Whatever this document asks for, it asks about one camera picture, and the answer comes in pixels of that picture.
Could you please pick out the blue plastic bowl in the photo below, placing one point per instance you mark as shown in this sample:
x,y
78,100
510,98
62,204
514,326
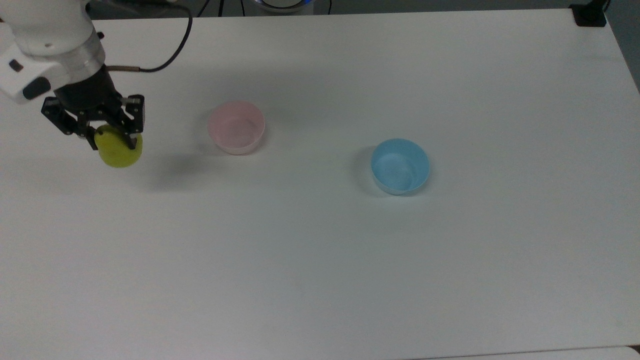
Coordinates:
x,y
400,166

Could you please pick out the black table clamp mount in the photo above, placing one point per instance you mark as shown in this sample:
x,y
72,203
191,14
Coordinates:
x,y
590,14

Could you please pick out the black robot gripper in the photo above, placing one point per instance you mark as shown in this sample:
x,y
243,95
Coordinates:
x,y
89,95

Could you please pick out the green pear with brown stem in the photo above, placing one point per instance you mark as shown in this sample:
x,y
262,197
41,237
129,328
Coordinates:
x,y
119,152

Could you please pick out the pink plastic bowl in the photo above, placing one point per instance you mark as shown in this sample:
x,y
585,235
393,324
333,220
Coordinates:
x,y
236,127

